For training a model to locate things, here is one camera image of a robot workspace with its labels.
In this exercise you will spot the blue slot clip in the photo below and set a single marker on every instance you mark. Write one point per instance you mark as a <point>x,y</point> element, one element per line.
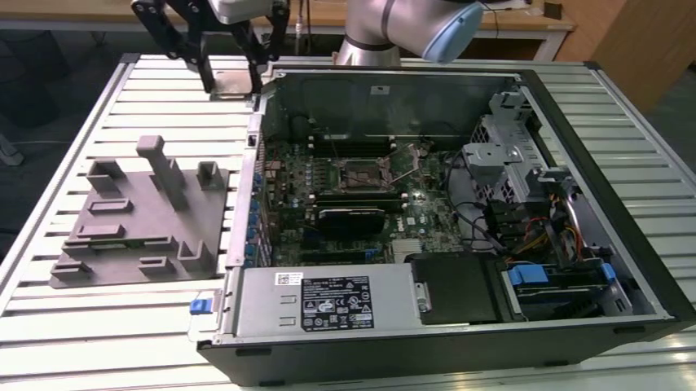
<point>255,178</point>
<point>254,203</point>
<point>252,220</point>
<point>250,235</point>

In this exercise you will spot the black graphics card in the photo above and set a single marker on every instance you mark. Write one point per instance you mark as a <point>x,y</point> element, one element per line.
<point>350,224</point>

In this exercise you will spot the CPU socket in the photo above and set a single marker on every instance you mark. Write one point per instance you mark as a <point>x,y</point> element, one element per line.
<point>361,177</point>

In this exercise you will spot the green RAM stick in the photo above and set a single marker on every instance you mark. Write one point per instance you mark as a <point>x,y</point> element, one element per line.
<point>116,243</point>

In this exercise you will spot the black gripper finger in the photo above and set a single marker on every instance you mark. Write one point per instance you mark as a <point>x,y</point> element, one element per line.
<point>206,73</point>
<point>254,75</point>

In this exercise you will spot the green motherboard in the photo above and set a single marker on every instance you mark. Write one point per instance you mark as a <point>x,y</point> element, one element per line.
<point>429,212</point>

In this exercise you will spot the black RAM slot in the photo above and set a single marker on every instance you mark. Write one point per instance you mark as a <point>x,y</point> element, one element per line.
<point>358,200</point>
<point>347,145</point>
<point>358,196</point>
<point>347,141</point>
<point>358,203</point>
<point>347,150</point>
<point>358,206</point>

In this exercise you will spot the hard disk in blue carrier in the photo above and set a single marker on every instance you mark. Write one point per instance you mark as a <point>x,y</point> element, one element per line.
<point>554,285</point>

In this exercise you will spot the black PC case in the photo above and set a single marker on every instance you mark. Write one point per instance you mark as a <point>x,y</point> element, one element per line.
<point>381,358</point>

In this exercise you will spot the silver power supply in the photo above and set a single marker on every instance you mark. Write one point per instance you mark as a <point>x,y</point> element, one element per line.
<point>326,301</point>

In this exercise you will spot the silver CPU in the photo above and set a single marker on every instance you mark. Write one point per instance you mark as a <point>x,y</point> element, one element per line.
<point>232,83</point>

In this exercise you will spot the thin metal locking lever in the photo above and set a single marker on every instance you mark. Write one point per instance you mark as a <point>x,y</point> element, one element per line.
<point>337,151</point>

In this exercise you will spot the grey stand foot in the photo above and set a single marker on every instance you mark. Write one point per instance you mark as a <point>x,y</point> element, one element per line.
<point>9,152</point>

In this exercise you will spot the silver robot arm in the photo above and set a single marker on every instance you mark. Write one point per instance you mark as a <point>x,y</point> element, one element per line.
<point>391,20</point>

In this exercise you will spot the small black box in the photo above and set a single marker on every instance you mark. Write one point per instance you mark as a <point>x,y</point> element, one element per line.
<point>553,10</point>

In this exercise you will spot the silver metal drive cage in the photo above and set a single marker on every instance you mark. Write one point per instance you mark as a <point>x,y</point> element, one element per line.
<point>500,163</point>

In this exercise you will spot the black office chair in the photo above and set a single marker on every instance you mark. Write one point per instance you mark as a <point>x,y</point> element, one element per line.
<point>27,77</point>

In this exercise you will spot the silver chipset heatsink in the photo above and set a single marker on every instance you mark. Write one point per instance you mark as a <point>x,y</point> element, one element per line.
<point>407,246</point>

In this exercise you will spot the wooden desk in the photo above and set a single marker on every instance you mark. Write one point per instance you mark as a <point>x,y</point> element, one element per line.
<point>65,10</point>

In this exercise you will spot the grey parts rack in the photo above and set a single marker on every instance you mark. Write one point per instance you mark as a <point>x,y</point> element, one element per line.
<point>147,220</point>

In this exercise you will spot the black expansion slot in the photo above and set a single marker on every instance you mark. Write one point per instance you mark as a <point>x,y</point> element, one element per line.
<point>331,257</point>

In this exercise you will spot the blue case latch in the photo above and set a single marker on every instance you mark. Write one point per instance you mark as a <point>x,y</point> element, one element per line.
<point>200,306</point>

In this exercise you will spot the wooden cabinet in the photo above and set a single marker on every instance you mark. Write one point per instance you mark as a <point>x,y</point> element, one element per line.
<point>641,49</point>

